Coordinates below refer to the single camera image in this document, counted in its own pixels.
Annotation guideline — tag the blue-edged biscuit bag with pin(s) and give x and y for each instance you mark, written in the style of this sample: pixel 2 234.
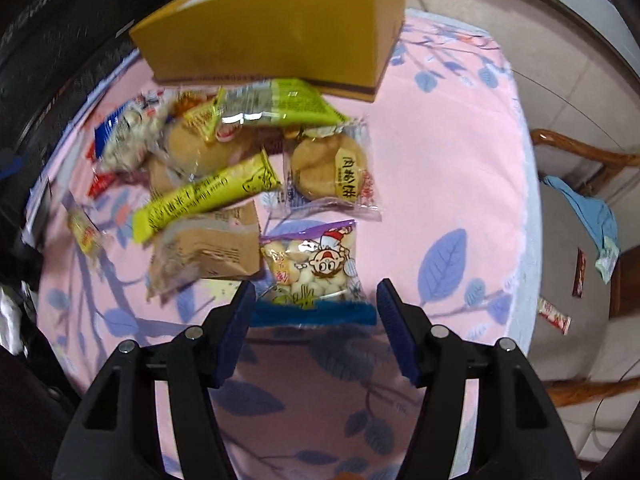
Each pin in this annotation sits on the blue-edged biscuit bag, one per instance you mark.
pixel 310 265

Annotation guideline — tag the brown snack packet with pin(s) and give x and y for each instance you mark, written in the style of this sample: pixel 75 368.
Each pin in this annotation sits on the brown snack packet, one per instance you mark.
pixel 210 250

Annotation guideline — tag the blue cloth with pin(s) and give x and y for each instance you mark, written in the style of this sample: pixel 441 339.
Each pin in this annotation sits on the blue cloth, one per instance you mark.
pixel 585 210

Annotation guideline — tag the wooden chair grey cushion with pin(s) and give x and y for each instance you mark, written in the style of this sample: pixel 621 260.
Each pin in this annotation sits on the wooden chair grey cushion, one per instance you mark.
pixel 565 240

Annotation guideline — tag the dark red small packet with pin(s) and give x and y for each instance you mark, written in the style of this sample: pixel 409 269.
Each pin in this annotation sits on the dark red small packet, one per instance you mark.
pixel 580 272

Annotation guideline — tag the clear bun packet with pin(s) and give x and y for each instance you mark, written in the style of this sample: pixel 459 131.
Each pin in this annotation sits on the clear bun packet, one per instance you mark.
pixel 192 150

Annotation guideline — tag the blue white snack packet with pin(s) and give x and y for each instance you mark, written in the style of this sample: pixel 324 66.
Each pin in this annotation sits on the blue white snack packet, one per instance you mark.
pixel 125 135

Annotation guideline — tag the yellow-green stick snack packet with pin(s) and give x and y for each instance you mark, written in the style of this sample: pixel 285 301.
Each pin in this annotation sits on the yellow-green stick snack packet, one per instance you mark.
pixel 200 195

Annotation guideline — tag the yellow cardboard box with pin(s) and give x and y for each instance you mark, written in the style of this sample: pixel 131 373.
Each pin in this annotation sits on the yellow cardboard box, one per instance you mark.
pixel 275 25

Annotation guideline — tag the small yellow red packet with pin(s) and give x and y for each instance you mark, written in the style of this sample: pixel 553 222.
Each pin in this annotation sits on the small yellow red packet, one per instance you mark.
pixel 85 232

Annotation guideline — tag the pink floral tablecloth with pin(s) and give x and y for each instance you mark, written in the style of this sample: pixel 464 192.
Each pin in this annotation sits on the pink floral tablecloth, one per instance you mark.
pixel 450 160

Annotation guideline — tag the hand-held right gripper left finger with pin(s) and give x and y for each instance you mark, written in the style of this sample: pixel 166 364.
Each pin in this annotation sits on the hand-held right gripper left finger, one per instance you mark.
pixel 239 327

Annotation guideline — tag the red white small packet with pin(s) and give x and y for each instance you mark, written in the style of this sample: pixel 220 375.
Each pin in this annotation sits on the red white small packet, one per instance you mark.
pixel 555 316

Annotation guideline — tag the green snack packet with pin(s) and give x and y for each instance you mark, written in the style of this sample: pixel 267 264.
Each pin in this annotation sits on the green snack packet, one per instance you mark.
pixel 285 102

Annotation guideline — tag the red white snack packet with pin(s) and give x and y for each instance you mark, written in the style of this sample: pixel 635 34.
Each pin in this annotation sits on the red white snack packet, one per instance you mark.
pixel 102 182

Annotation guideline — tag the clear round pastry packet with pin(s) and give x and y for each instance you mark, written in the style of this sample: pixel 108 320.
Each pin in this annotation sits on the clear round pastry packet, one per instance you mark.
pixel 325 165

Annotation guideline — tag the pale green small packet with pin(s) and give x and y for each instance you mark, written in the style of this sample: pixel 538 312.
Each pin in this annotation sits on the pale green small packet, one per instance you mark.
pixel 607 260

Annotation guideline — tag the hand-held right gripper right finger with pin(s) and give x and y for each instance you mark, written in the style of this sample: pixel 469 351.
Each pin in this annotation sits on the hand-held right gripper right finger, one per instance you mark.
pixel 396 332

